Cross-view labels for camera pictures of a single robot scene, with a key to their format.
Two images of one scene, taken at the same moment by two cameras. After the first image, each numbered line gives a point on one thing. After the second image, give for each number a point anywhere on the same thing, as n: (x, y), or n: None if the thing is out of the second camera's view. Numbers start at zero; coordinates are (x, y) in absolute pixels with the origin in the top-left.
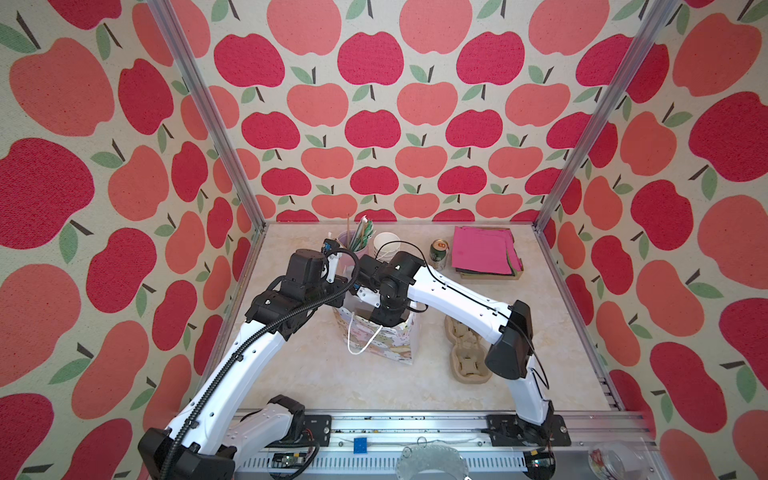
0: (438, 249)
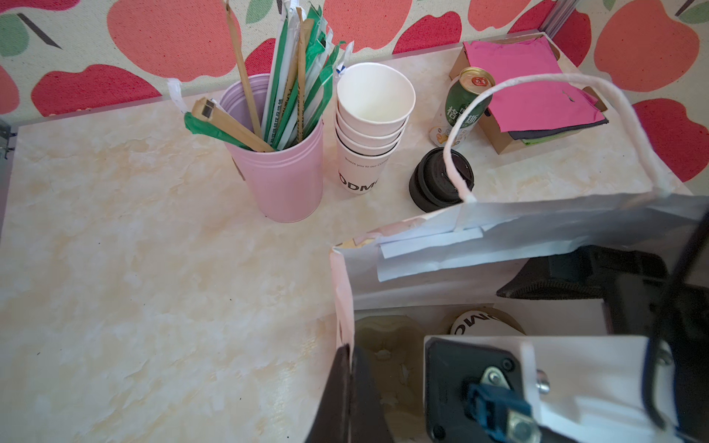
0: (469, 83)
